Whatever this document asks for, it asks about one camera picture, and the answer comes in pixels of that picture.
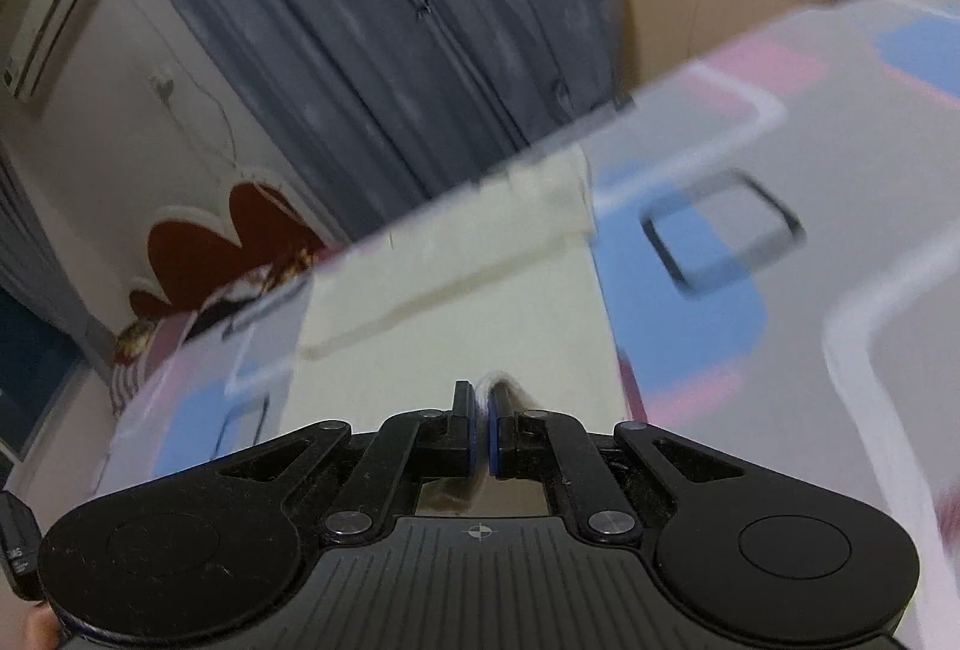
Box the blue curtain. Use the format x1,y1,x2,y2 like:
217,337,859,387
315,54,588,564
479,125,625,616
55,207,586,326
90,0,638,246

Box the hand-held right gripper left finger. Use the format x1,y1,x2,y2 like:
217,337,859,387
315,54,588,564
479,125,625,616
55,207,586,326
217,382,477,542

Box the white wall cable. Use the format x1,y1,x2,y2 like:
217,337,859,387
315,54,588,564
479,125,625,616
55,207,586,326
150,68,245,190

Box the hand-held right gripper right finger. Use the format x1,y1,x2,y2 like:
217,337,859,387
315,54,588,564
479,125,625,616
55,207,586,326
486,384,743,542

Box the red and white headboard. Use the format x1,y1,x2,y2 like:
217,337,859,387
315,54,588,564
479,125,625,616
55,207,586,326
112,170,353,366

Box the white air conditioner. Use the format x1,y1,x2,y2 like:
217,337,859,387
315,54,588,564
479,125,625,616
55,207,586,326
4,0,110,103

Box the patterned grey pink bedsheet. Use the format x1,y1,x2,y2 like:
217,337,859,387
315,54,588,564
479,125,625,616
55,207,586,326
94,0,960,650

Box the white knit sweater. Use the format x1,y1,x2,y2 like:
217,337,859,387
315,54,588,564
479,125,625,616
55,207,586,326
296,143,632,516

